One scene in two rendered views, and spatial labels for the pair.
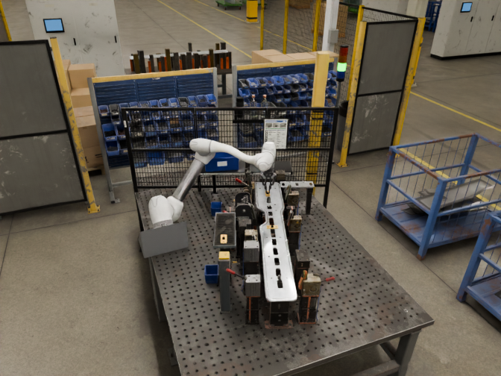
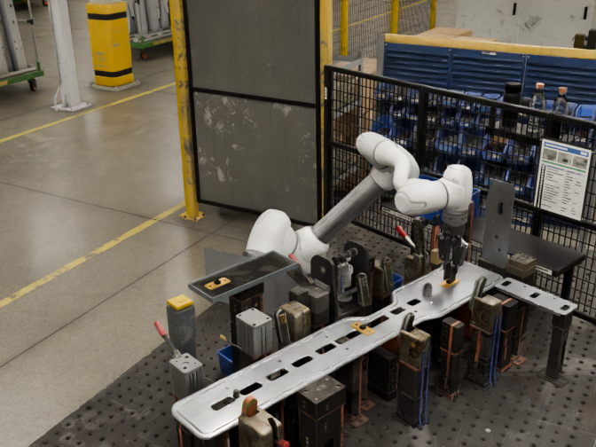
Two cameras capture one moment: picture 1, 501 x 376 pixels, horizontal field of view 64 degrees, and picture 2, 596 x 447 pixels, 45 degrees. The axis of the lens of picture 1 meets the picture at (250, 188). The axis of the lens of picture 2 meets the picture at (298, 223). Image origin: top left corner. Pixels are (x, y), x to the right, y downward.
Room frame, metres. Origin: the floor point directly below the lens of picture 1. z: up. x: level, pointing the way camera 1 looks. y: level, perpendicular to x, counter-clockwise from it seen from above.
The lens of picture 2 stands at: (0.90, -1.64, 2.32)
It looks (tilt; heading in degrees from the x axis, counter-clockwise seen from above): 24 degrees down; 51
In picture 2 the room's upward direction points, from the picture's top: 1 degrees counter-clockwise
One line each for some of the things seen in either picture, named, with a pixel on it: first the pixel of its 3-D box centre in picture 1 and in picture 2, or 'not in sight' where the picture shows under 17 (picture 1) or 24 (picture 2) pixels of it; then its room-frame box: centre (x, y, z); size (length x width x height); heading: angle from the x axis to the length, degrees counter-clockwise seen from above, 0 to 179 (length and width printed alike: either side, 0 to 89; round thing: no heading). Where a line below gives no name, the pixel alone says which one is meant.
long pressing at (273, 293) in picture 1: (273, 229); (360, 333); (2.36, -0.17, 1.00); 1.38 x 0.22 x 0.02; 2
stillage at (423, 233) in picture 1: (449, 192); not in sight; (3.77, -2.18, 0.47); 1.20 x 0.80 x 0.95; 110
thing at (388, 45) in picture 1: (379, 95); not in sight; (5.49, -1.78, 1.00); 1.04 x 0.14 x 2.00; 111
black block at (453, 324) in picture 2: (289, 222); (450, 357); (2.66, -0.32, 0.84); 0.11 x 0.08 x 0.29; 92
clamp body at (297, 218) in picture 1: (294, 236); (412, 376); (2.45, -0.33, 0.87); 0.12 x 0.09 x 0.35; 92
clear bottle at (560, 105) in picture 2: (264, 106); (559, 113); (3.49, -0.12, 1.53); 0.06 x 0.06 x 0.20
